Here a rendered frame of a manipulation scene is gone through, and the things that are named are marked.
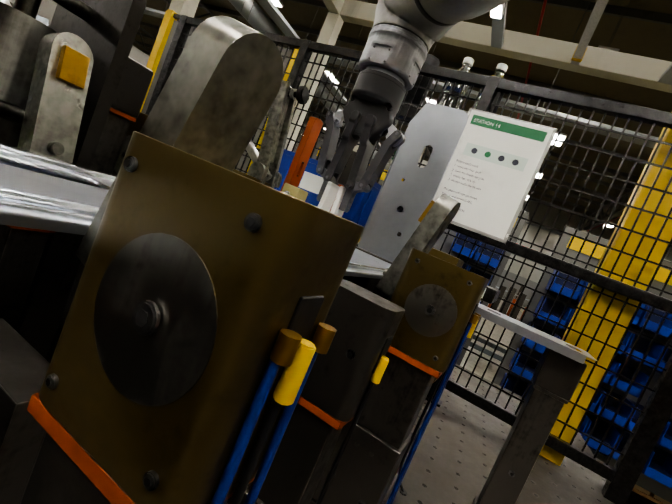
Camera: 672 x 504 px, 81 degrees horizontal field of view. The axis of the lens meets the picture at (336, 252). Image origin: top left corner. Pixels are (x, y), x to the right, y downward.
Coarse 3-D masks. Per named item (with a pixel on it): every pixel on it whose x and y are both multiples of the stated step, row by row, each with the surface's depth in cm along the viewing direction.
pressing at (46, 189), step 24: (0, 144) 25; (0, 168) 20; (24, 168) 28; (48, 168) 27; (72, 168) 29; (0, 192) 17; (24, 192) 18; (48, 192) 20; (72, 192) 22; (96, 192) 25; (0, 216) 16; (24, 216) 17; (48, 216) 18; (72, 216) 19; (360, 264) 50; (384, 264) 67
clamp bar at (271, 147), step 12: (288, 84) 63; (276, 96) 64; (288, 96) 65; (300, 96) 63; (276, 108) 64; (288, 108) 66; (276, 120) 64; (288, 120) 66; (264, 132) 64; (276, 132) 64; (288, 132) 67; (264, 144) 64; (276, 144) 66; (264, 156) 64; (276, 156) 66; (276, 168) 66; (264, 180) 64
